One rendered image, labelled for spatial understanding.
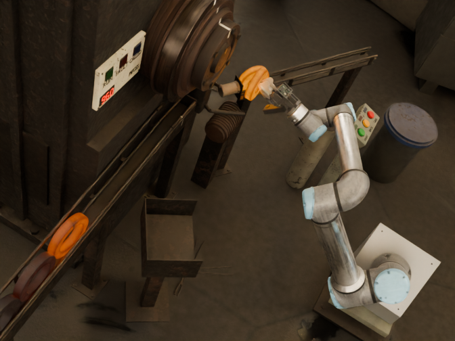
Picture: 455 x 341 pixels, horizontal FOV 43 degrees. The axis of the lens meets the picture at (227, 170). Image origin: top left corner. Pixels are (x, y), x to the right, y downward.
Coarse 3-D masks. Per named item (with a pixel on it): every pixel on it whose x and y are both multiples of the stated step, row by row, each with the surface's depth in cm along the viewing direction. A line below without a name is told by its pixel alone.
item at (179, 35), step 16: (192, 0) 200; (208, 0) 201; (192, 16) 198; (176, 32) 198; (192, 32) 199; (176, 48) 199; (160, 64) 203; (176, 64) 202; (160, 80) 208; (176, 96) 224
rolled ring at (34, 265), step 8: (40, 256) 195; (48, 256) 197; (32, 264) 192; (40, 264) 193; (48, 264) 202; (24, 272) 190; (32, 272) 191; (40, 272) 205; (48, 272) 205; (24, 280) 190; (32, 280) 204; (40, 280) 205; (16, 288) 191; (24, 288) 191; (32, 288) 202; (16, 296) 193; (24, 296) 196
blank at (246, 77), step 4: (248, 68) 271; (252, 68) 270; (256, 68) 270; (244, 72) 271; (248, 72) 270; (252, 72) 269; (268, 72) 275; (240, 76) 272; (244, 76) 270; (248, 76) 270; (252, 76) 272; (268, 76) 277; (240, 80) 272; (244, 80) 271; (248, 80) 273; (244, 84) 274; (244, 88) 276
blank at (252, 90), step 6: (258, 72) 251; (264, 72) 252; (252, 78) 250; (258, 78) 250; (264, 78) 259; (252, 84) 251; (258, 84) 253; (246, 90) 252; (252, 90) 251; (258, 90) 261; (246, 96) 255; (252, 96) 255
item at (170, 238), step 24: (144, 216) 219; (168, 216) 232; (144, 240) 215; (168, 240) 227; (192, 240) 229; (144, 264) 212; (168, 264) 210; (192, 264) 213; (144, 288) 263; (144, 312) 269; (168, 312) 272
